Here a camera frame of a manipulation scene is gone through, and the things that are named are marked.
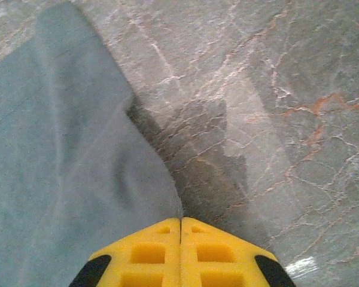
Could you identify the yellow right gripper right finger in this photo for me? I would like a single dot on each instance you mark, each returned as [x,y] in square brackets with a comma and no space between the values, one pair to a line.
[215,257]

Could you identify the grey t-shirt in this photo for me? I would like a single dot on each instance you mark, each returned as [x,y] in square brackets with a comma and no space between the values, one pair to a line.
[48,149]

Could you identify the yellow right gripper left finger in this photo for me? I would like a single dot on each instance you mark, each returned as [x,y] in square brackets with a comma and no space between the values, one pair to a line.
[149,257]

